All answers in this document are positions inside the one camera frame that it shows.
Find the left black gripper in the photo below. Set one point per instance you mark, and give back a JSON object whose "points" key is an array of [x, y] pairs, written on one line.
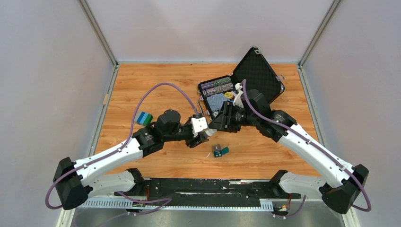
{"points": [[193, 142]]}

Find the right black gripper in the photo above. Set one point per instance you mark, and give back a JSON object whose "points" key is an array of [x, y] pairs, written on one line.
{"points": [[223, 122]]}

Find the white pill bottle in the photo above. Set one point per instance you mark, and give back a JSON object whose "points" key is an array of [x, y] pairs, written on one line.
{"points": [[210, 132]]}

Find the teal pill organizer box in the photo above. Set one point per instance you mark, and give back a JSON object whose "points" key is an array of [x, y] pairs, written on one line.
{"points": [[219, 151]]}

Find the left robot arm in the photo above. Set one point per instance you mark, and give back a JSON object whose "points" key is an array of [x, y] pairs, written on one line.
{"points": [[77, 181]]}

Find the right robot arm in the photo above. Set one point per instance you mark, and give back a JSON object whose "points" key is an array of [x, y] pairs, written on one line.
{"points": [[340, 185]]}

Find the blue playing card deck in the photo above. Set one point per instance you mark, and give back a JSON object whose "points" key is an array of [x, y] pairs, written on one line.
{"points": [[216, 101]]}

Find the yellow dealer chip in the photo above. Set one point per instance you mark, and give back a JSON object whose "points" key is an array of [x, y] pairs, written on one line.
{"points": [[229, 95]]}

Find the purple brown chip row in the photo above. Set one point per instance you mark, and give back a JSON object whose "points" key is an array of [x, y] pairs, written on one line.
{"points": [[216, 90]]}

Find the purple green chip row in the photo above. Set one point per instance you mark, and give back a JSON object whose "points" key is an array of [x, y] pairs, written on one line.
{"points": [[215, 83]]}

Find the blue green toy block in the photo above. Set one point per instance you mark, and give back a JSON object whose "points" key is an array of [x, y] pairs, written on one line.
{"points": [[143, 118]]}

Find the black poker chip case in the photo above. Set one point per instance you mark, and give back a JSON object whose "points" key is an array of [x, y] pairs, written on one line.
{"points": [[258, 74]]}

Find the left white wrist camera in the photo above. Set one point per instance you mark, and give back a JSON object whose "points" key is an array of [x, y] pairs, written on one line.
{"points": [[199, 125]]}

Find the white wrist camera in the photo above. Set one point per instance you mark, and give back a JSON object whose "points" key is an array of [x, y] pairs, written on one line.
{"points": [[199, 125], [238, 95]]}

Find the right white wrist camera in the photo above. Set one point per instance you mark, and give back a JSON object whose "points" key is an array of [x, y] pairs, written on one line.
{"points": [[238, 95]]}

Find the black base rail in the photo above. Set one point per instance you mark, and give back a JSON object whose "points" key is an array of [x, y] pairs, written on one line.
{"points": [[192, 192]]}

